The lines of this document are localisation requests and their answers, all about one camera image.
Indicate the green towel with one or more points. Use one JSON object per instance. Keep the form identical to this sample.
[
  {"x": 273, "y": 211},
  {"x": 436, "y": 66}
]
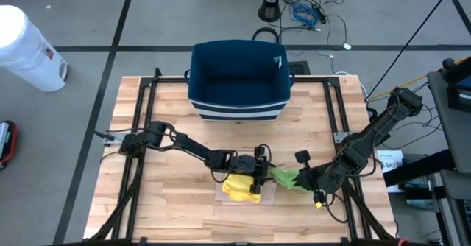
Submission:
[{"x": 285, "y": 176}]

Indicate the yellow towel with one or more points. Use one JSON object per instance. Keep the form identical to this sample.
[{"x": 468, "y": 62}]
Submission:
[{"x": 237, "y": 190}]

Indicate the grey equipment rack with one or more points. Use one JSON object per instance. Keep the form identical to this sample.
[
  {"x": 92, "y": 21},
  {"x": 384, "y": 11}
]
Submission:
[{"x": 456, "y": 183}]

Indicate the black stand base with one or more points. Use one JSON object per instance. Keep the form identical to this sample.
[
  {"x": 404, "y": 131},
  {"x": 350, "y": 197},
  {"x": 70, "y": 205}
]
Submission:
[{"x": 270, "y": 12}]

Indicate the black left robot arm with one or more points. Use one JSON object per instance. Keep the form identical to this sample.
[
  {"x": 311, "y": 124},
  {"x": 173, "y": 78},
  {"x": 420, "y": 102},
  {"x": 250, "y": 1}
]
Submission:
[{"x": 191, "y": 148}]

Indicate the black cart bar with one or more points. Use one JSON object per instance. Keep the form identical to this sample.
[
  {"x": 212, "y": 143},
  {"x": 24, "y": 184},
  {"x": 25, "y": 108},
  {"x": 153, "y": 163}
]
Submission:
[{"x": 419, "y": 166}]

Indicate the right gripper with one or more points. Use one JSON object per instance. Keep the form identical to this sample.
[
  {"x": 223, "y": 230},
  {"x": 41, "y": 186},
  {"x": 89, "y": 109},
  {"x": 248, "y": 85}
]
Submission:
[{"x": 324, "y": 179}]

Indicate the white trash bin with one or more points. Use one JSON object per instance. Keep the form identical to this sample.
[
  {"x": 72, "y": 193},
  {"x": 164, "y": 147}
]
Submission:
[{"x": 29, "y": 54}]

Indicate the white printed paper sheet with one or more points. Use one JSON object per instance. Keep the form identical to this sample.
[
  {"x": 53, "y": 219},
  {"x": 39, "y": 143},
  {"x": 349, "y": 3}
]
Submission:
[{"x": 390, "y": 159}]

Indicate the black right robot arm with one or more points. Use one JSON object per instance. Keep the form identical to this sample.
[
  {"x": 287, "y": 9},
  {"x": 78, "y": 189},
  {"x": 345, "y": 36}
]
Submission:
[{"x": 379, "y": 128}]

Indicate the pink towel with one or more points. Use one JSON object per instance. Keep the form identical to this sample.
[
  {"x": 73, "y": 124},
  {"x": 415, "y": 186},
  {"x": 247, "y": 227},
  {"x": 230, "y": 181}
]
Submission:
[{"x": 270, "y": 194}]

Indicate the black slanted pole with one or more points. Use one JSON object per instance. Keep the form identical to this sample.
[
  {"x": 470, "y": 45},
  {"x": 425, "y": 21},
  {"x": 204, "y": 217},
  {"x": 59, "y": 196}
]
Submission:
[{"x": 412, "y": 39}]

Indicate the red and black case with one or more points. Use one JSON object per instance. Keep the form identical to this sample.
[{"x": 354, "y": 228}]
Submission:
[{"x": 7, "y": 143}]

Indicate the black metal table frame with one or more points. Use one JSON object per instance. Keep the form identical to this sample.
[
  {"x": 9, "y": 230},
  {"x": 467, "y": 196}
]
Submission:
[{"x": 169, "y": 80}]

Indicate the black box with screen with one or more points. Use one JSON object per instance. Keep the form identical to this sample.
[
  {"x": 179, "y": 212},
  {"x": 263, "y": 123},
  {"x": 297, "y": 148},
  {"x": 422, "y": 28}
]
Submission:
[{"x": 460, "y": 87}]

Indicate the navy white striped fabric basket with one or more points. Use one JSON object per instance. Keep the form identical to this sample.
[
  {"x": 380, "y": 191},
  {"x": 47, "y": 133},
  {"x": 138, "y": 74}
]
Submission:
[{"x": 239, "y": 80}]

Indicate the red clamp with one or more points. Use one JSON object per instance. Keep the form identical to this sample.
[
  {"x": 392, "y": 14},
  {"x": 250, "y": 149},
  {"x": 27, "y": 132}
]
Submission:
[{"x": 403, "y": 242}]

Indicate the grey cart top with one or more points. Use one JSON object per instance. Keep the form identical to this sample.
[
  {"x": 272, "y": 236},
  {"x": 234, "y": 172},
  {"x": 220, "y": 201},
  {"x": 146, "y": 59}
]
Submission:
[{"x": 449, "y": 135}]

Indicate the white power adapter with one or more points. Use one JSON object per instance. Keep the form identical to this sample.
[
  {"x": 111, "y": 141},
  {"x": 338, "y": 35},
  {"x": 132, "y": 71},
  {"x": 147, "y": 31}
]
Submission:
[{"x": 347, "y": 46}]

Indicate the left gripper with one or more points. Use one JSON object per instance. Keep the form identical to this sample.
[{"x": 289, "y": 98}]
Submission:
[{"x": 254, "y": 166}]

